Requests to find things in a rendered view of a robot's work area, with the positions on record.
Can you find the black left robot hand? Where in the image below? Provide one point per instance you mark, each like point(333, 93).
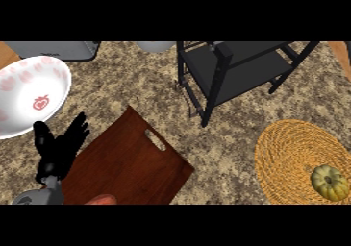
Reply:
point(60, 150)

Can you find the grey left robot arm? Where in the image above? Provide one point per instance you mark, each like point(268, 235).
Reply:
point(39, 193)

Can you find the black tiered shelf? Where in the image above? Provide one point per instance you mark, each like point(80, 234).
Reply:
point(230, 73)

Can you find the round woven yellow placemat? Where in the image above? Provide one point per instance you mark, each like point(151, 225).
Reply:
point(296, 153)

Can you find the dark brown wooden cutting board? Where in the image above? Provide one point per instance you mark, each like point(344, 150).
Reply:
point(131, 160)

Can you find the orange-red vegetable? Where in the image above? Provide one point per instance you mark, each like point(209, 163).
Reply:
point(101, 200)

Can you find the white bowl with pink print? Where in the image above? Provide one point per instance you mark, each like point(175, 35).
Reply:
point(26, 96)

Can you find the grey appliance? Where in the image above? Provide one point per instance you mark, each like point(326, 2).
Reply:
point(60, 49)

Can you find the light wooden board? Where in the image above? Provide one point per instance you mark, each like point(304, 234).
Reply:
point(2, 56)

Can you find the pale grey round pot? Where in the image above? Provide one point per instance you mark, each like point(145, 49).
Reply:
point(156, 45)

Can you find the yellow-green squash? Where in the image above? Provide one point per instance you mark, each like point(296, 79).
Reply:
point(330, 182)

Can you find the orange wooden panel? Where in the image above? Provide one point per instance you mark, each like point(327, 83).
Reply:
point(342, 57)

